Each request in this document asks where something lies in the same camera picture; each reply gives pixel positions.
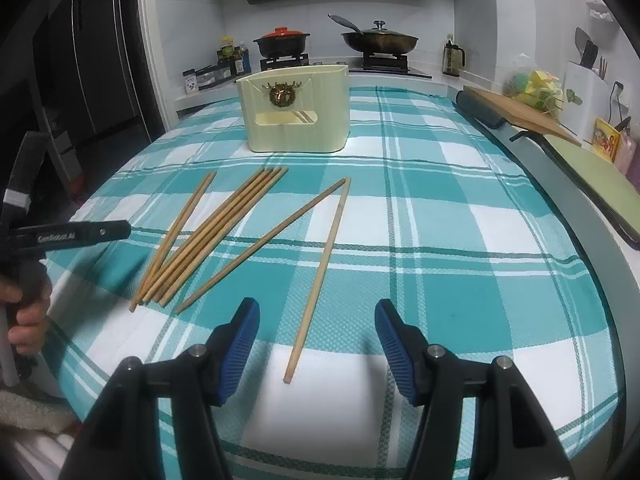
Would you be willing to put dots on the black gas stove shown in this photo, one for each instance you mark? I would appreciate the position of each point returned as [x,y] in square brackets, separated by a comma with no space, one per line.
[367,63]

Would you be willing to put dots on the dark glass kettle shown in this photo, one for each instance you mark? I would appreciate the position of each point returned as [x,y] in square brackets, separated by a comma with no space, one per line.
[453,58]

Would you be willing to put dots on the green mat black rim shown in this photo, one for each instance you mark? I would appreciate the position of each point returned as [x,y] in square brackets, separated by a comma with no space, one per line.
[610,191]

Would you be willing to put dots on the cream chopstick holder box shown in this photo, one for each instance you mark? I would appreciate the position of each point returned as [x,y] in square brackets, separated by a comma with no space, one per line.
[303,109]

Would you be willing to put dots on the yellow seasoning packet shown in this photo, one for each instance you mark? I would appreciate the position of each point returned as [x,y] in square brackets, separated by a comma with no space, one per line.
[605,140]

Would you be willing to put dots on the white utensil holder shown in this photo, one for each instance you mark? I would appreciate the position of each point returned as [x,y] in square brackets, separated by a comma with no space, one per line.
[585,91]

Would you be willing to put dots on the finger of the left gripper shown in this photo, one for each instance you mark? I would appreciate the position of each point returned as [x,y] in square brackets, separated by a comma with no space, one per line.
[34,240]

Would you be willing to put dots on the bag of colourful sponges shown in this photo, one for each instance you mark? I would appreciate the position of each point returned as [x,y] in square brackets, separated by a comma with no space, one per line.
[536,88]

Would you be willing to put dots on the wooden chopstick bundle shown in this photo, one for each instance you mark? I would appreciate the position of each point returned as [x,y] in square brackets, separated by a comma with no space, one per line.
[160,278]
[207,237]
[197,256]
[216,237]

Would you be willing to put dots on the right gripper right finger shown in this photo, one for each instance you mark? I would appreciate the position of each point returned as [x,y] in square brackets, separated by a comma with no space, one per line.
[513,437]

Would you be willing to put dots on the black refrigerator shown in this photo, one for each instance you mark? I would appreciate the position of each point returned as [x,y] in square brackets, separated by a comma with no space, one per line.
[90,65]

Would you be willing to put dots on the wooden chopstick long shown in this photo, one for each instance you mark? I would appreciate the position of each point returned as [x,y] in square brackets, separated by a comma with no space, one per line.
[316,287]

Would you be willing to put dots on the teal plaid tablecloth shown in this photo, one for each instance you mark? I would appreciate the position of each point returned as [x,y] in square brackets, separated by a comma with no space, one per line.
[437,219]

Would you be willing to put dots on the condiment bottles group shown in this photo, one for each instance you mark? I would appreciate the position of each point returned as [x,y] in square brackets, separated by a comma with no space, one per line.
[234,57]

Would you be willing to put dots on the wooden chopstick diagonal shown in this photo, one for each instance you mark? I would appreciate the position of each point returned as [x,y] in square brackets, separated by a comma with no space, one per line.
[264,240]

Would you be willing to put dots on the person's left hand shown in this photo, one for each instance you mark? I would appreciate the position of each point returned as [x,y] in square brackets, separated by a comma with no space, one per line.
[29,333]

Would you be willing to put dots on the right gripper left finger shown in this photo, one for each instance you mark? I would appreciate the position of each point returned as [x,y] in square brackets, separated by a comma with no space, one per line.
[120,438]

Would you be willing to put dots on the black pot orange lid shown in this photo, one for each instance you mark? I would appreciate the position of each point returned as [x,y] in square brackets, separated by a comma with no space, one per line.
[282,42]

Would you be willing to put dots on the black wok glass lid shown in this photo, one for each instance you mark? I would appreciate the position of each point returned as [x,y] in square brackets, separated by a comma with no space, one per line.
[376,40]

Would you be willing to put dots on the wooden cutting board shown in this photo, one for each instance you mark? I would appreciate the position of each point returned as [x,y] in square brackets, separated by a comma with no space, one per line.
[521,115]

